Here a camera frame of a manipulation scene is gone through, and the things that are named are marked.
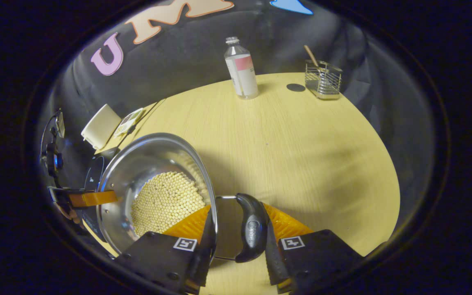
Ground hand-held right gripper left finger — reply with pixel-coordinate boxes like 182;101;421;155
115;204;218;295

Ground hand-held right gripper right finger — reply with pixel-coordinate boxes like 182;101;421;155
263;203;363;295

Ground black induction cooktop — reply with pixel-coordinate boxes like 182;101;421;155
81;147;120;242

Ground steel pot with black handle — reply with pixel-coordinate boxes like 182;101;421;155
96;132;270;263

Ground white toaster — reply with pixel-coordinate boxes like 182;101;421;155
81;104;122;150

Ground heap of pale beans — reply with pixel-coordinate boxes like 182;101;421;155
130;171;207;237

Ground white divided plate of beans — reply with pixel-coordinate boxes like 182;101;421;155
113;107;144;138

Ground clear bottle with pink label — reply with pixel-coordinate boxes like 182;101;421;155
224;36;259;100

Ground wooden stick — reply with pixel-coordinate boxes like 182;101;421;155
304;45;320;68

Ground wire mesh utensil holder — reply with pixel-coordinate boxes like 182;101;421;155
304;60;343;100

